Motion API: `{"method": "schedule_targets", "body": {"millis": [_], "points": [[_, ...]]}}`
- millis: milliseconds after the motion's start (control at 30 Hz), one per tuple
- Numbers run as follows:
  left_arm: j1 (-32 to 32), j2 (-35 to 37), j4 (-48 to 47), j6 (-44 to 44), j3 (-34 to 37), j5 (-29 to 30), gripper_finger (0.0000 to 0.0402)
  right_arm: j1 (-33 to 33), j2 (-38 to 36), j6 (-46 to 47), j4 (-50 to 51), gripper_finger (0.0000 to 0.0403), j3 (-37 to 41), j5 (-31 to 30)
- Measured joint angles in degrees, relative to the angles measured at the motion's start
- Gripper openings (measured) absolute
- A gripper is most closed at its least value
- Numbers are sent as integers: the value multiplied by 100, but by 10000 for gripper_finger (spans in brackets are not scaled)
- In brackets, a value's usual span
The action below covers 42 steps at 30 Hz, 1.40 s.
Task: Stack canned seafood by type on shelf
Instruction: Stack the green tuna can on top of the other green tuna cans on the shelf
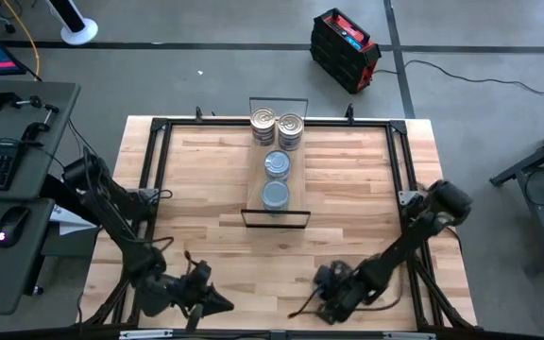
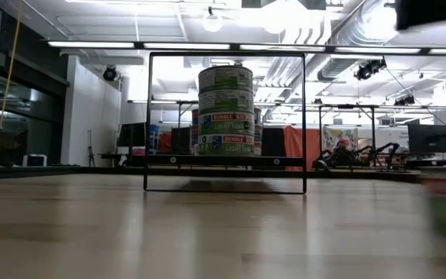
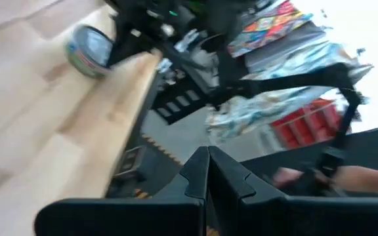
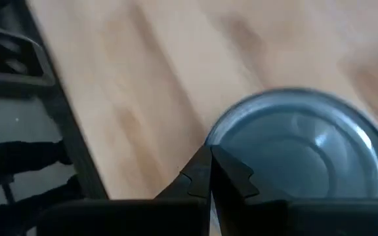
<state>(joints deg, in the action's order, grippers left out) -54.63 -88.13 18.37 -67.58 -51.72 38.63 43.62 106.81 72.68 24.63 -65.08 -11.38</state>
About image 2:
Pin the pale blue label tin can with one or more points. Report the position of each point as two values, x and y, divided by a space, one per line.
226 145

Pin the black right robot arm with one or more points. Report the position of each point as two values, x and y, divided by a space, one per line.
432 11

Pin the blue drawer stack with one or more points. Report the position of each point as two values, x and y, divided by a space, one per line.
154 136

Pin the black computer monitor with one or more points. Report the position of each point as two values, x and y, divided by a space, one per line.
132 135
428 138

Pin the black ceiling spotlight cluster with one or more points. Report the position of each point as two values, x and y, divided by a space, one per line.
404 100
370 69

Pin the colourful floral cloth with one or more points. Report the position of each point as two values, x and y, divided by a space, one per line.
339 135

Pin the red panel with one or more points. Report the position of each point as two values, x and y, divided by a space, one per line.
294 143

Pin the black flat panel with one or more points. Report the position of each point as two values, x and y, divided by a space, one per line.
273 141

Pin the white globe pendant lamp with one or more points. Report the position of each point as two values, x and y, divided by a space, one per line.
212 21

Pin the black box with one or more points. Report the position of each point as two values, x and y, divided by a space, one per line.
180 140

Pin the long ceiling light bar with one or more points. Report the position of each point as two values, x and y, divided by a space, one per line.
91 44

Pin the thin black tripod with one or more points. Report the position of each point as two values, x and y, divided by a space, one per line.
90 147

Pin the white box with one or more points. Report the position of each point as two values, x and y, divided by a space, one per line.
35 159

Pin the neighbouring rig black frame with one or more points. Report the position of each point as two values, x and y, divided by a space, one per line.
372 128
180 116

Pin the black hanging dome camera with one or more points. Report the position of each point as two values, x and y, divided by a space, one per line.
109 73
238 63

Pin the wooden shelf black metal frame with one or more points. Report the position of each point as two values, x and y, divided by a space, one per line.
227 160

